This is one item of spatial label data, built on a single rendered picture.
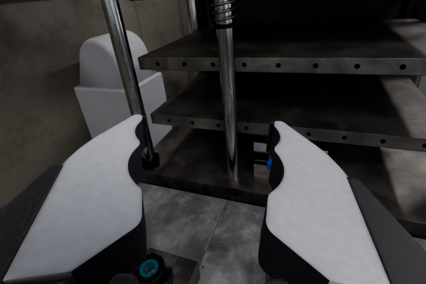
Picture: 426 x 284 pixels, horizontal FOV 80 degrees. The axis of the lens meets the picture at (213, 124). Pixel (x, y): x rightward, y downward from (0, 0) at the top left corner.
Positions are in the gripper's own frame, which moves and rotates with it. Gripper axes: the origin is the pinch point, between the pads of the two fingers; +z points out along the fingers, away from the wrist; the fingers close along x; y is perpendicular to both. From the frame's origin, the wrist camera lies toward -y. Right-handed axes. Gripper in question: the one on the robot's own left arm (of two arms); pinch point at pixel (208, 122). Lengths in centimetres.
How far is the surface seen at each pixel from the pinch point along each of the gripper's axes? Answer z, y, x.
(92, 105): 197, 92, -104
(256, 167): 74, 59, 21
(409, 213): 51, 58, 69
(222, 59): 74, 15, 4
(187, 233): 47, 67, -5
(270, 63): 73, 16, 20
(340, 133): 65, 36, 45
